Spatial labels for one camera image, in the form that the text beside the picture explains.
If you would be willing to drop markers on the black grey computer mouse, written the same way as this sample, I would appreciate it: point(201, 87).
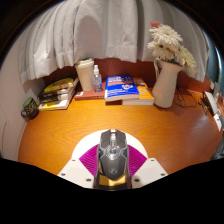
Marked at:
point(112, 156)

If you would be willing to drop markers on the white pleated curtain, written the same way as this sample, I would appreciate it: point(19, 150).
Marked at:
point(110, 30)

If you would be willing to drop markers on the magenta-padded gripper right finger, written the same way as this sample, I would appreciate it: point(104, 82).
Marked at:
point(150, 171)

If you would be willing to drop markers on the dark mug with green inside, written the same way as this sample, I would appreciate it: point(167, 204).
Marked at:
point(30, 108)

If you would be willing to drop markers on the white jug vase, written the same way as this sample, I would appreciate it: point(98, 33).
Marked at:
point(166, 88)

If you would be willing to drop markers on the blue book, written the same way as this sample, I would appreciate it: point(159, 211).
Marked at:
point(120, 87)

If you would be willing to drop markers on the beige tumbler with lid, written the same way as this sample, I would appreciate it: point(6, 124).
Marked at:
point(85, 76)

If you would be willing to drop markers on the white yellow black mouse pad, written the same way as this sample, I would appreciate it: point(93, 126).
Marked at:
point(86, 144)

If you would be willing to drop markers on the white flower bouquet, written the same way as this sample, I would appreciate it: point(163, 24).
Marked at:
point(168, 45)

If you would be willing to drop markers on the clear spray bottle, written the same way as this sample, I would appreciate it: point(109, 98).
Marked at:
point(97, 82)

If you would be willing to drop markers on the orange book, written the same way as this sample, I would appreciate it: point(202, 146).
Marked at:
point(145, 95)

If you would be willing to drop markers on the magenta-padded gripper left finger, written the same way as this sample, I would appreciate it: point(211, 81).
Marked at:
point(75, 171)

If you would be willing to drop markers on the yellow and black book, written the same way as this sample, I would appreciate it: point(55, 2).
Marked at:
point(60, 85)

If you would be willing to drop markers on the reddish brown book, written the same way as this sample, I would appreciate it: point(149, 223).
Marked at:
point(86, 95)

